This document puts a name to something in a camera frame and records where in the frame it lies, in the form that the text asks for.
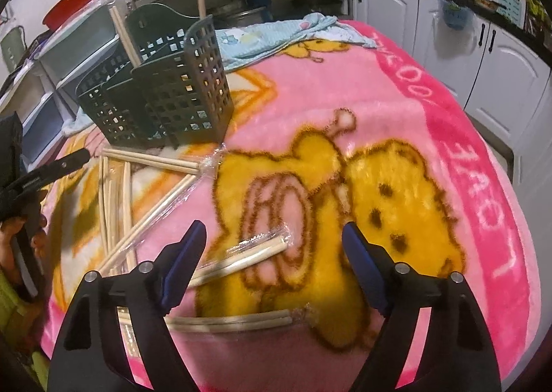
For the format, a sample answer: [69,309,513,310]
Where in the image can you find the person's left forearm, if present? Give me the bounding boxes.
[0,273,49,380]

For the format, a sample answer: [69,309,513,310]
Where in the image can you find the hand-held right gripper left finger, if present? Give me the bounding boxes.
[47,220,208,392]

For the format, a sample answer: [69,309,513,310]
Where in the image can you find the light blue printed cloth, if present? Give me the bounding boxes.
[213,13,377,70]

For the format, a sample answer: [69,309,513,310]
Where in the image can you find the wooden chopstick pair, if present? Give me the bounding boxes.
[109,8,144,67]

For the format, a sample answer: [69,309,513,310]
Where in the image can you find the person's left hand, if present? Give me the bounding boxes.
[0,215,48,285]

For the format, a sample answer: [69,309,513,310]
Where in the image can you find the plastic drawer unit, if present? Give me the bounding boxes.
[0,0,122,169]

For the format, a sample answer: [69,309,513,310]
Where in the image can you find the white kitchen cabinets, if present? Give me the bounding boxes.
[350,0,552,222]

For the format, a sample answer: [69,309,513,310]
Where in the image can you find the light blue knife block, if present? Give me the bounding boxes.
[497,0,525,25]

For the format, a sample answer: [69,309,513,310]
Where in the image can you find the dark green plastic utensil basket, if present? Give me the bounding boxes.
[75,4,236,148]

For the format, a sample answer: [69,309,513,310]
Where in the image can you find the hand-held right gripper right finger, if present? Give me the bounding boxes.
[341,222,503,392]

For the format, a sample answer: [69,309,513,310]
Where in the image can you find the blue plastic bag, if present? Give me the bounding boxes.
[442,0,469,29]

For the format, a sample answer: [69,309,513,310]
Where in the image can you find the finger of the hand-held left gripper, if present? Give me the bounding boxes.
[40,148,91,184]

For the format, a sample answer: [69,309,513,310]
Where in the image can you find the steel cooking pot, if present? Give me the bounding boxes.
[213,6,269,31]

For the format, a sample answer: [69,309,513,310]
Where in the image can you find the pink printed blanket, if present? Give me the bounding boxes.
[41,19,542,392]

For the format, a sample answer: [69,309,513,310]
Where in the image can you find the red plastic basin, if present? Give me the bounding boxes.
[42,0,105,29]

